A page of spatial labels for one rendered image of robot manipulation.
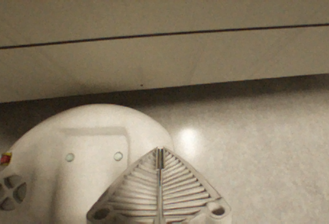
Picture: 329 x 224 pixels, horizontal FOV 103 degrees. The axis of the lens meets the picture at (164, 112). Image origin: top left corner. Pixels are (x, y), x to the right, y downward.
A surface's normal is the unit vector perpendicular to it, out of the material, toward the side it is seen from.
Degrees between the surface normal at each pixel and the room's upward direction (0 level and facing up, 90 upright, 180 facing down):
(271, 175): 0
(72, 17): 90
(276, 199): 0
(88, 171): 0
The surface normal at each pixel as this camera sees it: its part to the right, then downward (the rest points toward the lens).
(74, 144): 0.02, -0.29
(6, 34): 0.11, 0.95
